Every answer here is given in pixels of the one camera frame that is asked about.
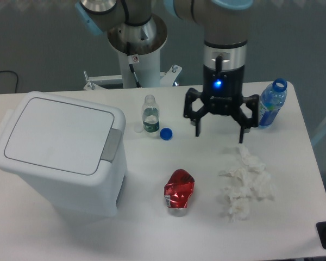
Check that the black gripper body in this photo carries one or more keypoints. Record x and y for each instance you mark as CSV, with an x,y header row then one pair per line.
x,y
222,92

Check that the white plastic trash can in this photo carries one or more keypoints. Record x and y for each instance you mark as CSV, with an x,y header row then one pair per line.
x,y
69,150

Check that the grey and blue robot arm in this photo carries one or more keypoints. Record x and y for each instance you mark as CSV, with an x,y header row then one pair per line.
x,y
225,25

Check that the crushed red can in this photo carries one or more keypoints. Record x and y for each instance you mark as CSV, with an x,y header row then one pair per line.
x,y
177,192

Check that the blue plastic water bottle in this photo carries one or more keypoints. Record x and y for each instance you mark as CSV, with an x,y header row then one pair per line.
x,y
271,101

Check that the clear bottle green label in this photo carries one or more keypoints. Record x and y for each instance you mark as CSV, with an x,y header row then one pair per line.
x,y
150,116

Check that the blue bottle cap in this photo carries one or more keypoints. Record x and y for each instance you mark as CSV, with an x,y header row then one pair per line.
x,y
166,134

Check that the crumpled white tissue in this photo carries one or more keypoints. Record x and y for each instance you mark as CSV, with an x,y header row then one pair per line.
x,y
248,181

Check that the white bottle cap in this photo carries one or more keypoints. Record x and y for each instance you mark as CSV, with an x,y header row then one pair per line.
x,y
138,129

